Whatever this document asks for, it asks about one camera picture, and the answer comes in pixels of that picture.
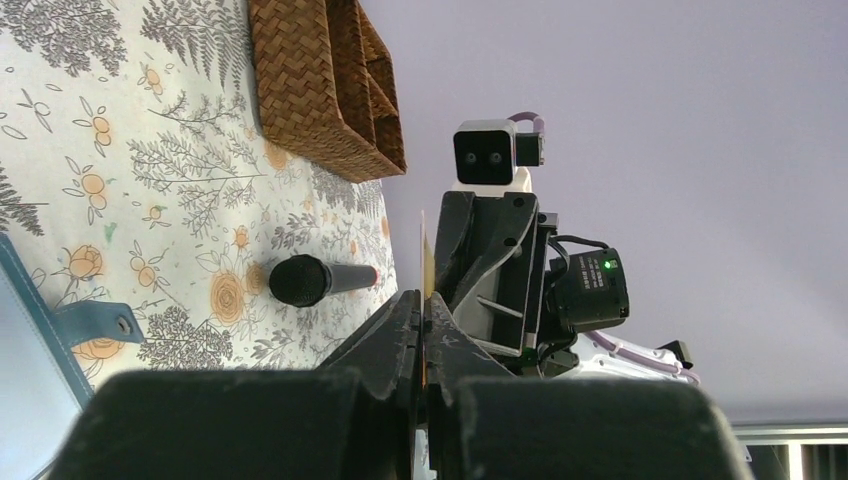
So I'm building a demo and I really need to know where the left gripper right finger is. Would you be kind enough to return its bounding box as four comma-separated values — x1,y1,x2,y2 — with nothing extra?
423,294,752,479

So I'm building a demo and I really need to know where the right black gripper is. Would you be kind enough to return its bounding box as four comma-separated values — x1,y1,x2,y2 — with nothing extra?
434,191,630,377

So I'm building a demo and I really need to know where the blue card holder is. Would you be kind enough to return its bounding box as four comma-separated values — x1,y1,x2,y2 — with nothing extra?
1,235,143,479

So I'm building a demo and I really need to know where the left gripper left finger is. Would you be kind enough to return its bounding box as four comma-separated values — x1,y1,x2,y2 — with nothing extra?
50,290,421,479

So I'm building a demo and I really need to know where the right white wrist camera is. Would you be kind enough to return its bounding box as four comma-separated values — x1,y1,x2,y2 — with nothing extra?
452,111,545,197

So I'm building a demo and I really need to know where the brown wicker basket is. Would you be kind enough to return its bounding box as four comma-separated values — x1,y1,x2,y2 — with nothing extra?
249,0,407,183

